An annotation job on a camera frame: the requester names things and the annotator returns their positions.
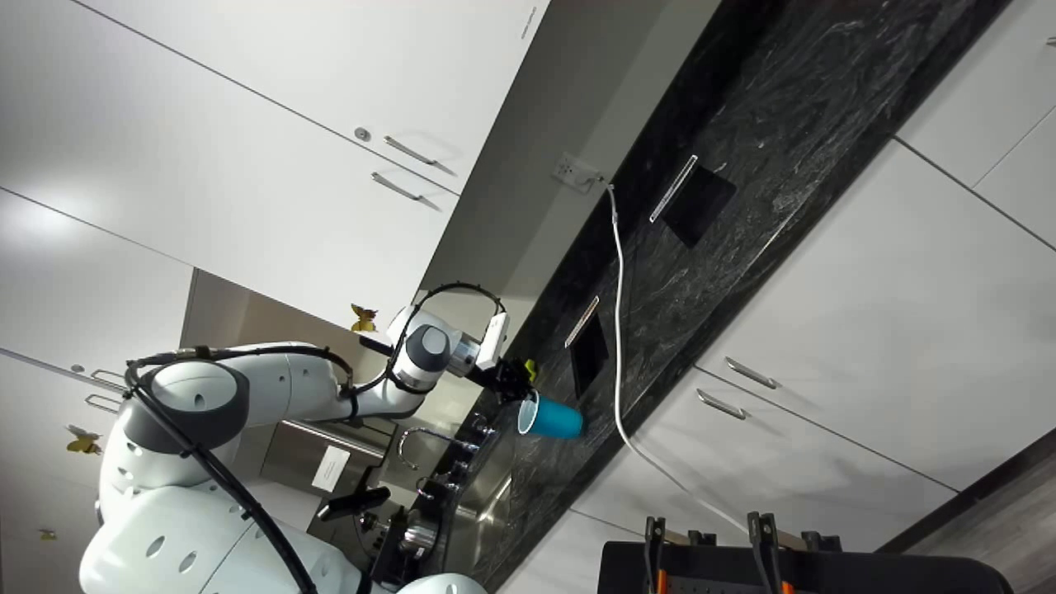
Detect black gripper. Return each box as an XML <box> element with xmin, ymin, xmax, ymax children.
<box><xmin>465</xmin><ymin>358</ymin><xmax>544</xmax><ymax>416</ymax></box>

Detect blue and white cup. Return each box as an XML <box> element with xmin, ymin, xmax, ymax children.
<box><xmin>514</xmin><ymin>392</ymin><xmax>589</xmax><ymax>446</ymax></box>

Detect yellow butterfly sticker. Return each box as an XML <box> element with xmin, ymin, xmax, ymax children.
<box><xmin>61</xmin><ymin>424</ymin><xmax>104</xmax><ymax>458</ymax></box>
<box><xmin>347</xmin><ymin>301</ymin><xmax>384</xmax><ymax>336</ymax></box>

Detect orange black clamp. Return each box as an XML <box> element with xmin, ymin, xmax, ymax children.
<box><xmin>639</xmin><ymin>511</ymin><xmax>672</xmax><ymax>594</ymax></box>
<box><xmin>745</xmin><ymin>509</ymin><xmax>784</xmax><ymax>594</ymax></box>

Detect white paper label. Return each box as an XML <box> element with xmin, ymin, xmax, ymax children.
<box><xmin>309</xmin><ymin>444</ymin><xmax>354</xmax><ymax>495</ymax></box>

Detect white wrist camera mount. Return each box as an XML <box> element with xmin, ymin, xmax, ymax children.
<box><xmin>474</xmin><ymin>309</ymin><xmax>512</xmax><ymax>377</ymax></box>

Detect white power cable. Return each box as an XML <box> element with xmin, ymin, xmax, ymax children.
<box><xmin>604</xmin><ymin>181</ymin><xmax>752</xmax><ymax>536</ymax></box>

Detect silver drawer handle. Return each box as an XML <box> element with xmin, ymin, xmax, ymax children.
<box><xmin>694</xmin><ymin>388</ymin><xmax>752</xmax><ymax>427</ymax></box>
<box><xmin>721</xmin><ymin>352</ymin><xmax>782</xmax><ymax>392</ymax></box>

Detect white wall outlet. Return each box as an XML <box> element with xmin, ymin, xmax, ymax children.
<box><xmin>552</xmin><ymin>154</ymin><xmax>607</xmax><ymax>192</ymax></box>

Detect silver cabinet handle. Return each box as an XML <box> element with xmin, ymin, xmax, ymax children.
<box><xmin>369</xmin><ymin>169</ymin><xmax>446</xmax><ymax>216</ymax></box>
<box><xmin>384</xmin><ymin>133</ymin><xmax>458</xmax><ymax>179</ymax></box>
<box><xmin>68</xmin><ymin>362</ymin><xmax>129</xmax><ymax>397</ymax></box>

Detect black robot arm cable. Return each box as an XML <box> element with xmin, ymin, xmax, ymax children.
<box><xmin>123</xmin><ymin>281</ymin><xmax>512</xmax><ymax>594</ymax></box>

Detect black metal stand frame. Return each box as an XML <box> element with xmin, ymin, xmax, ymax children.
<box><xmin>598</xmin><ymin>511</ymin><xmax>1017</xmax><ymax>594</ymax></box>

